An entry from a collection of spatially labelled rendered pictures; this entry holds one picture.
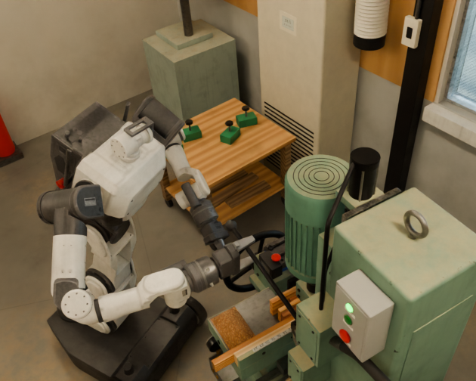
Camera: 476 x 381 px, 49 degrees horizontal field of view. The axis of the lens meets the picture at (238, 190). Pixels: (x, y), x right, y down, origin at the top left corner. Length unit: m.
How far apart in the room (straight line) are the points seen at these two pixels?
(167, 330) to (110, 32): 2.47
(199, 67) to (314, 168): 2.34
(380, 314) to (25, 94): 3.49
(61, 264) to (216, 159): 1.53
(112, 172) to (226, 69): 2.21
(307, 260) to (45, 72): 3.10
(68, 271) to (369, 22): 1.76
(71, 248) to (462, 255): 0.97
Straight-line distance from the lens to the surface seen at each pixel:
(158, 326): 2.56
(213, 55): 3.56
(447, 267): 1.03
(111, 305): 1.46
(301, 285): 1.57
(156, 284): 1.44
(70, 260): 1.47
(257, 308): 1.69
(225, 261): 1.48
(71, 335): 2.69
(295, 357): 1.39
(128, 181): 1.55
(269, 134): 2.97
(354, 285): 1.02
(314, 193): 1.21
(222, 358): 1.56
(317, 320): 1.19
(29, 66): 4.07
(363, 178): 1.08
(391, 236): 1.06
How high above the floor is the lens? 2.29
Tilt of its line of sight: 42 degrees down
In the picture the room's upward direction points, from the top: 5 degrees counter-clockwise
